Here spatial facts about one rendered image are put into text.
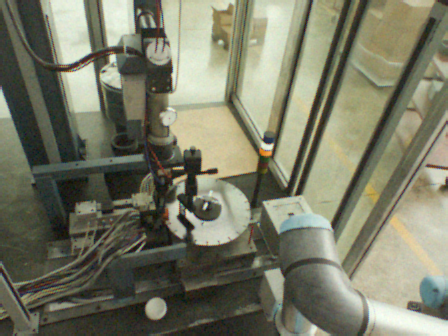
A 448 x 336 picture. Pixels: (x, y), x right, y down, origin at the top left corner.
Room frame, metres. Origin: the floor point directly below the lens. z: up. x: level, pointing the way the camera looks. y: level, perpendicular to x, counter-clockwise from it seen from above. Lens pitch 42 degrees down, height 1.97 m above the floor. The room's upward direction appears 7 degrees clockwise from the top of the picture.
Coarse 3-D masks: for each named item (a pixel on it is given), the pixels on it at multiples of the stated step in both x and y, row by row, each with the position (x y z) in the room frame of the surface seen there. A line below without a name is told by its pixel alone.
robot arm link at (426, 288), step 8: (424, 280) 0.51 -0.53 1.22; (432, 280) 0.50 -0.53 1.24; (440, 280) 0.50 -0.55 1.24; (424, 288) 0.49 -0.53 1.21; (432, 288) 0.48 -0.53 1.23; (440, 288) 0.48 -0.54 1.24; (424, 296) 0.48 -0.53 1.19; (432, 296) 0.47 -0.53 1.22; (440, 296) 0.46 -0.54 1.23; (432, 304) 0.45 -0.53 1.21; (440, 304) 0.45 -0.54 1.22; (440, 312) 0.44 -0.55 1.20
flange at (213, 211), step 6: (216, 198) 0.94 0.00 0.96; (198, 204) 0.89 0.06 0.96; (216, 204) 0.91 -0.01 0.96; (198, 210) 0.87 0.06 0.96; (204, 210) 0.87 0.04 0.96; (210, 210) 0.87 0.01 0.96; (216, 210) 0.88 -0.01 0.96; (198, 216) 0.84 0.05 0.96; (204, 216) 0.84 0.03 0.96; (210, 216) 0.85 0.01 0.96; (216, 216) 0.85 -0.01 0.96
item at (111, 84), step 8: (112, 64) 1.63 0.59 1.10; (104, 72) 1.55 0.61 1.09; (112, 72) 1.59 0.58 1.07; (104, 80) 1.51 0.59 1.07; (112, 80) 1.55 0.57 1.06; (120, 80) 1.58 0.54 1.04; (104, 88) 1.45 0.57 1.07; (112, 88) 1.41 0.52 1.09; (120, 88) 1.40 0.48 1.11; (104, 96) 1.47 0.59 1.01; (112, 96) 1.41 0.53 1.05; (120, 96) 1.40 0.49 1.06; (112, 104) 1.42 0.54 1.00; (120, 104) 1.40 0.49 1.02; (112, 112) 1.42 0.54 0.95; (120, 112) 1.40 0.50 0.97; (112, 120) 1.43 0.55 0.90; (120, 120) 1.41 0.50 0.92; (120, 128) 1.45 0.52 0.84
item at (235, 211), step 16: (176, 192) 0.95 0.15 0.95; (208, 192) 0.97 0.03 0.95; (224, 192) 0.98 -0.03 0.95; (240, 192) 0.99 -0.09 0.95; (176, 208) 0.87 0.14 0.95; (224, 208) 0.90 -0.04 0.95; (240, 208) 0.91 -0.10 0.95; (176, 224) 0.80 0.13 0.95; (192, 224) 0.81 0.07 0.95; (208, 224) 0.82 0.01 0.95; (224, 224) 0.82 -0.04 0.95; (240, 224) 0.83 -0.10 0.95; (192, 240) 0.74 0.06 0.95; (208, 240) 0.75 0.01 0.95; (224, 240) 0.75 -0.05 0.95
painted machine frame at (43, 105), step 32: (0, 0) 1.11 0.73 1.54; (32, 0) 1.18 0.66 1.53; (128, 0) 1.29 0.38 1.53; (0, 32) 1.14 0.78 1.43; (32, 32) 1.17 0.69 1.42; (0, 64) 1.12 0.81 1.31; (32, 64) 1.13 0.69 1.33; (128, 64) 0.88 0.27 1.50; (32, 96) 1.12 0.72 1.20; (64, 96) 1.21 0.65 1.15; (32, 128) 1.14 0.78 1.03; (64, 128) 1.18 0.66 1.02; (128, 128) 0.91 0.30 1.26; (32, 160) 1.12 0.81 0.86; (64, 160) 1.17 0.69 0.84; (96, 160) 0.98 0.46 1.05; (128, 160) 1.00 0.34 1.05; (64, 224) 0.88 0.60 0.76
